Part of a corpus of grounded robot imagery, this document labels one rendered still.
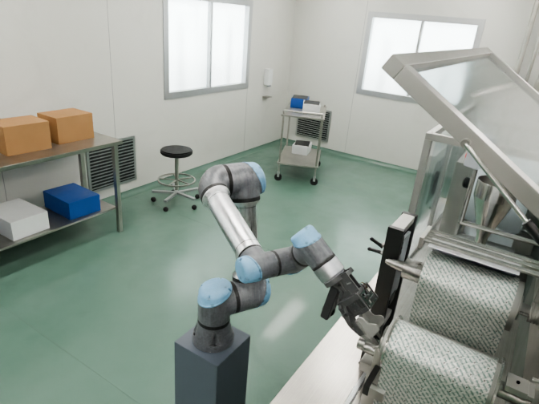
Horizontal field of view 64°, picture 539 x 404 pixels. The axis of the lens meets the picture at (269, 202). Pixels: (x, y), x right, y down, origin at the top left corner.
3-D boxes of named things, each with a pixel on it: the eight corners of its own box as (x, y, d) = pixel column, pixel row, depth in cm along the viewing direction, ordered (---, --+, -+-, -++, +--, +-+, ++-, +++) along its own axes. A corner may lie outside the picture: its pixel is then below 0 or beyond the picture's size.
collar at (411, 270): (405, 272, 136) (409, 254, 133) (424, 278, 133) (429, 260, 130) (399, 280, 131) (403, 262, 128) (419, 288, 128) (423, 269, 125)
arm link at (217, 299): (192, 311, 157) (192, 280, 152) (225, 301, 164) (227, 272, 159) (204, 331, 148) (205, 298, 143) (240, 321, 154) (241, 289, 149)
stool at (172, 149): (178, 190, 518) (178, 139, 493) (212, 203, 493) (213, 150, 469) (143, 204, 475) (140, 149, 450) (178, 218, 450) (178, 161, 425)
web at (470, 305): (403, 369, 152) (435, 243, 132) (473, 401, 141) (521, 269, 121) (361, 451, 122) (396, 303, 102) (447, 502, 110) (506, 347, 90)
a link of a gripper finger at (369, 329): (387, 345, 110) (366, 313, 111) (370, 352, 113) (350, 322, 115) (391, 338, 112) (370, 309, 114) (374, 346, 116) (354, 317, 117)
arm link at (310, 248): (301, 229, 125) (316, 218, 118) (325, 260, 123) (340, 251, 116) (283, 243, 120) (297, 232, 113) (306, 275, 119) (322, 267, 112)
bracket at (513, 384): (506, 377, 101) (508, 369, 101) (533, 388, 99) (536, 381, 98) (504, 389, 98) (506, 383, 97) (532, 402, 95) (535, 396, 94)
